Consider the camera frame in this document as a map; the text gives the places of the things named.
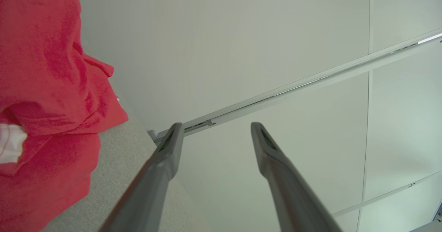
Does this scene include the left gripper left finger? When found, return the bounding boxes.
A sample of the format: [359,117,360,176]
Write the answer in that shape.
[98,122,184,232]

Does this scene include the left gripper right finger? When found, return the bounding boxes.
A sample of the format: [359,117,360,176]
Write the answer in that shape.
[251,122,343,232]

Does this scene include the red jersey with white sleeves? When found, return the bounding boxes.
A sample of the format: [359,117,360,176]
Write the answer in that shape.
[0,0,129,232]

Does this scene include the metal floor rail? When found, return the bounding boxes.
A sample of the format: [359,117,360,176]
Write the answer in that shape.
[152,28,442,146]

